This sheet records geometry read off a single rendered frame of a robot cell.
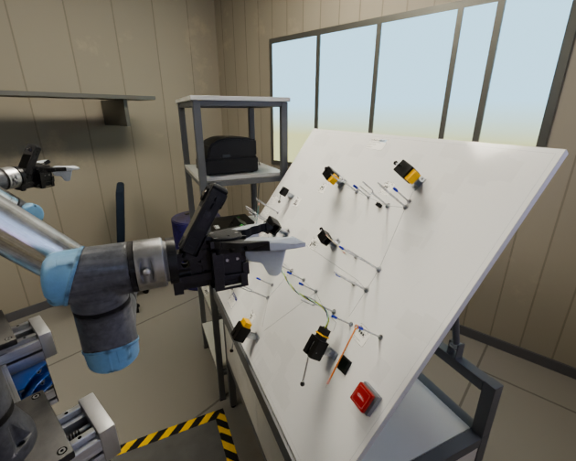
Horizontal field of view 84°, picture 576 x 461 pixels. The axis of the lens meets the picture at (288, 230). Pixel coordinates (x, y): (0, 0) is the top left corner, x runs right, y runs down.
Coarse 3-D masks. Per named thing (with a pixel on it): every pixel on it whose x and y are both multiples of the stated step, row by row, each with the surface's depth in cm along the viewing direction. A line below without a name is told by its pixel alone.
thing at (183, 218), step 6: (174, 216) 340; (180, 216) 340; (186, 216) 340; (216, 216) 340; (174, 222) 324; (180, 222) 320; (186, 222) 320; (174, 228) 327; (180, 228) 320; (186, 228) 318; (174, 234) 331; (180, 234) 323; (174, 240) 337; (192, 288) 341
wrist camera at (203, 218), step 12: (204, 192) 48; (216, 192) 47; (204, 204) 47; (216, 204) 48; (204, 216) 47; (192, 228) 47; (204, 228) 48; (180, 240) 51; (192, 240) 47; (192, 252) 48
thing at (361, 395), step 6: (360, 384) 81; (360, 390) 80; (366, 390) 79; (354, 396) 81; (360, 396) 79; (366, 396) 78; (372, 396) 77; (354, 402) 80; (360, 402) 78; (366, 402) 77; (360, 408) 78; (366, 408) 77
